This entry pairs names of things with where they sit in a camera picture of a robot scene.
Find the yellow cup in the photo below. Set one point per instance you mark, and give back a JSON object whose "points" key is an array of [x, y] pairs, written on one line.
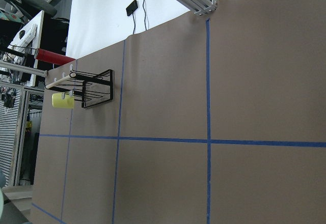
{"points": [[62, 100]]}

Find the small black square device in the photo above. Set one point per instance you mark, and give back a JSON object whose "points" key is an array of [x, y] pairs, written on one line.
{"points": [[132, 7]]}

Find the wooden rack handle rod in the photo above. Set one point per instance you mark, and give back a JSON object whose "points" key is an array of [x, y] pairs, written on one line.
{"points": [[60, 81]]}

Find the black wire cup rack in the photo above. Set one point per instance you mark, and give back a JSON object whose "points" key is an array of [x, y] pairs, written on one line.
{"points": [[89, 89]]}

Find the red cylinder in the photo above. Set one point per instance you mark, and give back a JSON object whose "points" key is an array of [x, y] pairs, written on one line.
{"points": [[52, 57]]}

